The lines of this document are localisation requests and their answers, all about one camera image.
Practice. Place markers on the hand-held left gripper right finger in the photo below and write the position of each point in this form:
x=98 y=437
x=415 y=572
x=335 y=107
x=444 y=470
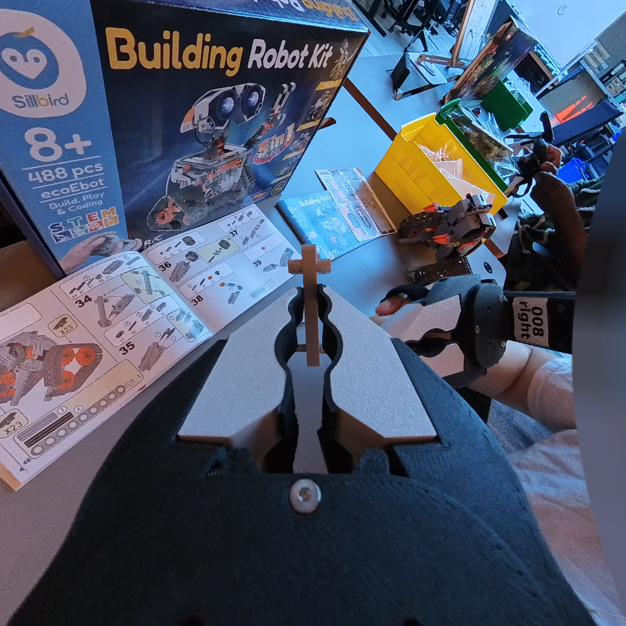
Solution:
x=379 y=391

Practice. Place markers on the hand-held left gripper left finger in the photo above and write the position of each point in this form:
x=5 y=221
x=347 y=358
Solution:
x=234 y=391

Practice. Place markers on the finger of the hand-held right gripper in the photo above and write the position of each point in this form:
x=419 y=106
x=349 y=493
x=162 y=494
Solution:
x=447 y=354
x=435 y=315

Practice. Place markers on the grey beam assembly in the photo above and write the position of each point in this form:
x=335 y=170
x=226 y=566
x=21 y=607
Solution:
x=309 y=274

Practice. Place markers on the person's right forearm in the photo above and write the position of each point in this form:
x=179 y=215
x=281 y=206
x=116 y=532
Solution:
x=508 y=376

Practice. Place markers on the grey desk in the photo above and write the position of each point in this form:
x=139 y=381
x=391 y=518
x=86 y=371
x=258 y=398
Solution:
x=352 y=146

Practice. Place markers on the person's right hand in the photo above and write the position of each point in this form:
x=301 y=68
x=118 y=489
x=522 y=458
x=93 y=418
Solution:
x=390 y=306

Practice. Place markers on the dark tracked robot model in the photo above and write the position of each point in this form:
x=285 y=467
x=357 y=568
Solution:
x=459 y=225

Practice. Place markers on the sticker sheet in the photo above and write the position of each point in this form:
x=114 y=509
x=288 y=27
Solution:
x=362 y=205

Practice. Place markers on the open instruction booklet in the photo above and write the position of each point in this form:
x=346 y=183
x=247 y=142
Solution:
x=98 y=342

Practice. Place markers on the small blue booklet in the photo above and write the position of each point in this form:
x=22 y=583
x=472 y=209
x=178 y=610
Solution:
x=313 y=220

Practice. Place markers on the yellow bin with plastic bags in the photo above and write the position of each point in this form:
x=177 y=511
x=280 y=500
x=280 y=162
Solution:
x=415 y=161

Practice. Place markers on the green storage bin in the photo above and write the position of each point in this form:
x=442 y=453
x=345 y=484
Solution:
x=503 y=102

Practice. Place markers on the black tablet on wooden stand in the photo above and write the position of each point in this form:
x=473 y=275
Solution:
x=403 y=73

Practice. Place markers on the dark printed toy box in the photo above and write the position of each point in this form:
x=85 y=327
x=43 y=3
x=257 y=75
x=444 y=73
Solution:
x=494 y=58

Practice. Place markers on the robot kit box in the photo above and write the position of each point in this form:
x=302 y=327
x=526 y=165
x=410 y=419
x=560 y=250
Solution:
x=195 y=122

